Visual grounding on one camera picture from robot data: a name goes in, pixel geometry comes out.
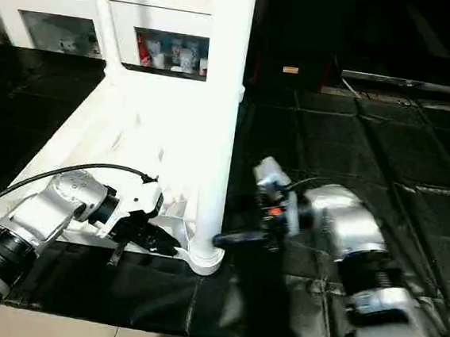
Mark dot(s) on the long black bar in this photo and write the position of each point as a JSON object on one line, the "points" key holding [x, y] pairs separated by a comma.
{"points": [[416, 85]]}

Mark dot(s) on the white plastic table leg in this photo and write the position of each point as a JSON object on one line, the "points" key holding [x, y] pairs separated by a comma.
{"points": [[104, 17], [224, 96]]}

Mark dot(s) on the yellow label sticker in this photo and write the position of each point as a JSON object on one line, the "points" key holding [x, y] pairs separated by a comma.
{"points": [[290, 69]]}

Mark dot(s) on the red and white bottle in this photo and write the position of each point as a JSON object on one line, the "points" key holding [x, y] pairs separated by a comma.
{"points": [[144, 51]]}

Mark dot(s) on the black mat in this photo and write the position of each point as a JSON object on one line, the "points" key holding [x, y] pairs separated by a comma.
{"points": [[370, 150]]}

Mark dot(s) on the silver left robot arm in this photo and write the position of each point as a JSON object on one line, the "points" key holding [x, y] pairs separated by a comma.
{"points": [[75, 192]]}

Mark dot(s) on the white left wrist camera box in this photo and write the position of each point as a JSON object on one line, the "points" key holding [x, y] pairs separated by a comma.
{"points": [[138, 198]]}

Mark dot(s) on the white cabinet with glass doors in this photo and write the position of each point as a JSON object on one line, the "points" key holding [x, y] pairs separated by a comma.
{"points": [[46, 0]]}

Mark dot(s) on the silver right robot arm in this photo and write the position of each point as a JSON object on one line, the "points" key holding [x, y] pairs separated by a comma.
{"points": [[347, 224]]}

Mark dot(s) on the white plastic table top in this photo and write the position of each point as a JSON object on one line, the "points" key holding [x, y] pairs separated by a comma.
{"points": [[135, 108]]}

